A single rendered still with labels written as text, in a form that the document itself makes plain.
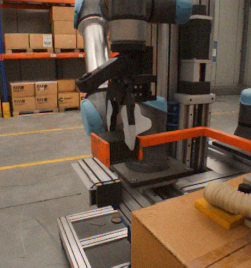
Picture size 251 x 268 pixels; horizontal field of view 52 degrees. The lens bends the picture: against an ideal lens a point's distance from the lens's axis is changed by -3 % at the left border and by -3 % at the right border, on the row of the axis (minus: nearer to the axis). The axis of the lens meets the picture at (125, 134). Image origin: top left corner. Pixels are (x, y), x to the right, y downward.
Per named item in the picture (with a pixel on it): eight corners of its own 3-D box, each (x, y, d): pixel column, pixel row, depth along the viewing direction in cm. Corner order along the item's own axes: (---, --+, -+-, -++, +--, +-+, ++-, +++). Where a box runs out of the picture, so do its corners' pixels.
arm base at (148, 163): (117, 159, 92) (117, 131, 89) (155, 153, 98) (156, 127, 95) (137, 176, 78) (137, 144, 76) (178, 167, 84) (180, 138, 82)
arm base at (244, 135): (223, 142, 111) (226, 119, 109) (247, 137, 117) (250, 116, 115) (251, 152, 98) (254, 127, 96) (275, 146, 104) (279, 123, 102)
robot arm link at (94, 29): (137, 127, 75) (113, -10, 93) (85, 130, 71) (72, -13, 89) (128, 141, 86) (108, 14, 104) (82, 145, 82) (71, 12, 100)
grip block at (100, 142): (106, 167, 52) (106, 143, 51) (91, 154, 59) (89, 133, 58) (143, 160, 56) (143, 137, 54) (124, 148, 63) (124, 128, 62)
